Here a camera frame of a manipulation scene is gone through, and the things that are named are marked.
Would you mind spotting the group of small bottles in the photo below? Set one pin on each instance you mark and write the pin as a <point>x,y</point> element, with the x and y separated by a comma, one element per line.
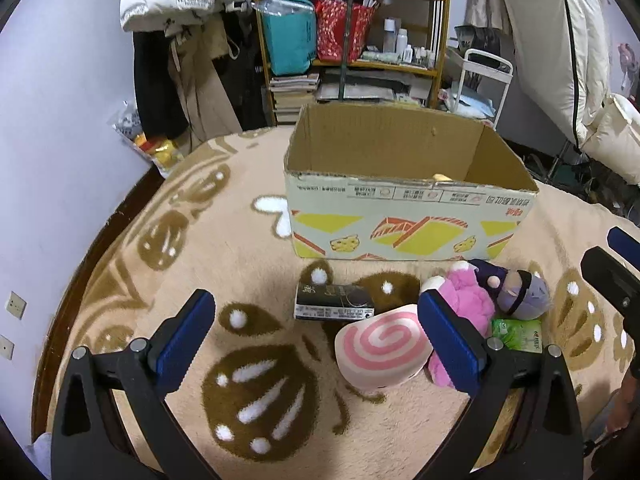
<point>420,56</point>

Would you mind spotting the plastic bag of snacks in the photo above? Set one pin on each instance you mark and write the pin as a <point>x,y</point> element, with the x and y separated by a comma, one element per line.
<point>150,145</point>

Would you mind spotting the clear plastic bag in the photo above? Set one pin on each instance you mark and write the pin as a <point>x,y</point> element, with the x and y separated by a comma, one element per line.
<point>280,9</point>

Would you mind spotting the teal bag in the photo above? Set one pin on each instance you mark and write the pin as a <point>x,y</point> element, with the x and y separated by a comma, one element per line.
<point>290,45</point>

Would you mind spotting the dark hanging clothes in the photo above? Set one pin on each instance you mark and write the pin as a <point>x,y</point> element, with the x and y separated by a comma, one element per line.
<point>247,75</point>

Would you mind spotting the stack of papers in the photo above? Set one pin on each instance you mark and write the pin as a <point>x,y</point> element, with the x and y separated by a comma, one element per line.
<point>370,87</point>

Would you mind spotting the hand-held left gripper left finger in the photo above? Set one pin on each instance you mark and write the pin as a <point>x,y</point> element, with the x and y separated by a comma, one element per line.
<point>182,340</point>

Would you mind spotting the pink wall sticker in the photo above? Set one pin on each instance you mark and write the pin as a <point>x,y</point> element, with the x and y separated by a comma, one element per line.
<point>627,62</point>

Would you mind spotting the small black packet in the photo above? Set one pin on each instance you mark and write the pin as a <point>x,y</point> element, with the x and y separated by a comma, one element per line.
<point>332,302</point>

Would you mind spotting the purple plush doll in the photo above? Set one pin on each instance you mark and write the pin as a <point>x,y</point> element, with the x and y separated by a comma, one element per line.
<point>525,295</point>

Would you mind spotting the black bag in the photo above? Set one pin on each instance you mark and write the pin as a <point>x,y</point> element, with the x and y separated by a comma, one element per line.
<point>475,40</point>

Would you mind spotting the folded light blue cloth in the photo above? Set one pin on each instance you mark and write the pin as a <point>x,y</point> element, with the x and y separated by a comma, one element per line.
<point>472,106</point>

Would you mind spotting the white metal cart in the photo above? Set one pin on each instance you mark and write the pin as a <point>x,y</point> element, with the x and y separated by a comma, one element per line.
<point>492,60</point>

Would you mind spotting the printed cardboard box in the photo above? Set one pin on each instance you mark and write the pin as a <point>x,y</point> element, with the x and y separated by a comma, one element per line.
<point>350,220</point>

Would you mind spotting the wooden shelf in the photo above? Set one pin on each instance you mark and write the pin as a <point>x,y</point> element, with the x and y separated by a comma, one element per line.
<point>440,35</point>

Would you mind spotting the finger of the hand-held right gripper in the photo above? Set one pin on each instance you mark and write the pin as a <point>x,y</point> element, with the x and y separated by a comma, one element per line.
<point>625,242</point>
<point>612,285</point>

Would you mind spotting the wall outlet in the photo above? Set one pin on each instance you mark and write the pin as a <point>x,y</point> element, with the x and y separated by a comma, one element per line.
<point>15,305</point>
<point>5,346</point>

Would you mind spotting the cream mattress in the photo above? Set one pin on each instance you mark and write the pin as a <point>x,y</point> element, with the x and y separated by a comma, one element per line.
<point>545,35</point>

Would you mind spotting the red patterned gift bag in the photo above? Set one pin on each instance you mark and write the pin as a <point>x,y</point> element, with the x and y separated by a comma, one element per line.
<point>332,35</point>

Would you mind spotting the black coat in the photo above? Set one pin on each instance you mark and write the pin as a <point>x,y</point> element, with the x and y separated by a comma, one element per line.
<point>155,85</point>

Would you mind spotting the folded pale green towel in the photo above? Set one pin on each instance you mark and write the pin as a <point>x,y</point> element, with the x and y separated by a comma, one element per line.
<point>382,56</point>

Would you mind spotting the stack of books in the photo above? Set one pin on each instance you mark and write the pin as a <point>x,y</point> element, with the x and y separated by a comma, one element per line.
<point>292,100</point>

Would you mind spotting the green snack packet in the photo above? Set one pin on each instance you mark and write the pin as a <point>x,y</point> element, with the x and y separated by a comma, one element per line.
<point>520,335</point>

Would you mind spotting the pink plush toy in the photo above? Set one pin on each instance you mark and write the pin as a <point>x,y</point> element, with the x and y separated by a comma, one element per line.
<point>470,297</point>

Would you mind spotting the green pole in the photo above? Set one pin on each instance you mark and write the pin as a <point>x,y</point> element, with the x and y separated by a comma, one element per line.
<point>345,60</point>

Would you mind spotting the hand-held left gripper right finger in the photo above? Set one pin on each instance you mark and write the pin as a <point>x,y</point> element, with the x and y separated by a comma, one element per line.
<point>450,340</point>

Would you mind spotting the beige printed blanket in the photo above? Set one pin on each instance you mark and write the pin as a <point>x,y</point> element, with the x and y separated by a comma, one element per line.
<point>240,270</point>

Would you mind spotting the yellow soft item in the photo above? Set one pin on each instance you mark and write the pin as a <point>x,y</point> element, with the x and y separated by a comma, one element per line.
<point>442,177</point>

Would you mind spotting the tall white bottle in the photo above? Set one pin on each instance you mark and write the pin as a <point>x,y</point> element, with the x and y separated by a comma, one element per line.
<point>390,35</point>

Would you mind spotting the pink swirl plush cushion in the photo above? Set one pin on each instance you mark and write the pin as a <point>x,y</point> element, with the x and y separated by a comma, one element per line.
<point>380,347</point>

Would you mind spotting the beige coat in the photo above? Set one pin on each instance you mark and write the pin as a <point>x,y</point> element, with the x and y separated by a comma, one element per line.
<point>205,90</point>

